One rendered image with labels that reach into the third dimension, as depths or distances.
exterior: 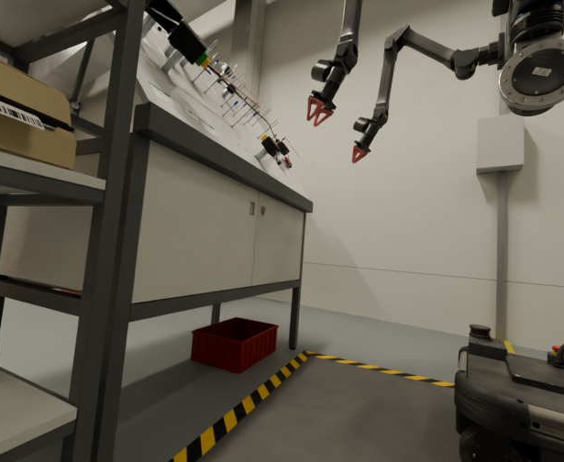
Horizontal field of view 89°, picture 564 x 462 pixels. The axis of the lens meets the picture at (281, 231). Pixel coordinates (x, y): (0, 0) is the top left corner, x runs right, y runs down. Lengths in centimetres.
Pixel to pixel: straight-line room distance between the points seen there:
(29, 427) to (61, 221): 48
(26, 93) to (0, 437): 55
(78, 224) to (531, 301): 275
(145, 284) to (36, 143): 36
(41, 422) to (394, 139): 297
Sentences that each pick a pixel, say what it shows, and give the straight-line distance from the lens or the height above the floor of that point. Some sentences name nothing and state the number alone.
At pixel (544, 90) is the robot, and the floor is 107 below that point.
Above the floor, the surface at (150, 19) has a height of 120.
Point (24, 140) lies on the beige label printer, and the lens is 64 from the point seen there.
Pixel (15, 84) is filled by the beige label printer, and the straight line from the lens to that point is 69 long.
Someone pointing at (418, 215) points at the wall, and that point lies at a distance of 284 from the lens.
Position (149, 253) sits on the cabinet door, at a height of 52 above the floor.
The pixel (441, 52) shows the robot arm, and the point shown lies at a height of 151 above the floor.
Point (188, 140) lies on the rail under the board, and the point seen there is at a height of 82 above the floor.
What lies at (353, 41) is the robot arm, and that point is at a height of 130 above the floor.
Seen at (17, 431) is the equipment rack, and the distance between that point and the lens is 68.
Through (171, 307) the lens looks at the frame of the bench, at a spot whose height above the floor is 38.
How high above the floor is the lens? 55
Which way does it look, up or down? 4 degrees up
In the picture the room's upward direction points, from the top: 4 degrees clockwise
